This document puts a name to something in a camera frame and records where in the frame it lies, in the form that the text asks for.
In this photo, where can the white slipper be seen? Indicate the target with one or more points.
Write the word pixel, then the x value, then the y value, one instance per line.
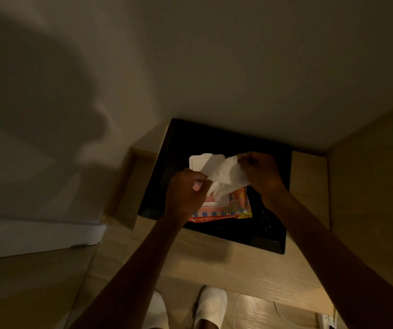
pixel 157 313
pixel 211 306

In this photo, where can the person's right fingers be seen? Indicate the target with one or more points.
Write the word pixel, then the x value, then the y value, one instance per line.
pixel 246 162

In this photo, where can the person's left hand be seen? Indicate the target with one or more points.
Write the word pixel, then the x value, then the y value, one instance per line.
pixel 182 197

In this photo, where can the black induction cooktop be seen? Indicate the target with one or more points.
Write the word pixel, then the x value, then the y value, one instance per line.
pixel 217 150

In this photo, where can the white power plug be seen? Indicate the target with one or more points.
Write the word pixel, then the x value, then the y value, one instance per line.
pixel 326 321

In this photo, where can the person's right forearm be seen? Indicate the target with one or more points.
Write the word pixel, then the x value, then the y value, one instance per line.
pixel 340 256

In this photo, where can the colourful wet wipes packet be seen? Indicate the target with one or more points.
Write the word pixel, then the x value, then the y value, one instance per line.
pixel 230 205

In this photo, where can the person's left fingers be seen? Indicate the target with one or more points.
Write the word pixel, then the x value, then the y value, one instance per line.
pixel 201 183

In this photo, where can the person's right hand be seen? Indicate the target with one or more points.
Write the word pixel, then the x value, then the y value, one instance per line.
pixel 261 173

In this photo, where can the person's left forearm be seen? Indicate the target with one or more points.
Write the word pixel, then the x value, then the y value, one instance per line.
pixel 131 280

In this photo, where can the wooden cabinet panel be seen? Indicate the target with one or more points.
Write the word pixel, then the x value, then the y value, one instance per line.
pixel 374 202

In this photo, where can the white wet wipe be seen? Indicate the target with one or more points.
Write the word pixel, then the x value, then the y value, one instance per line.
pixel 225 176

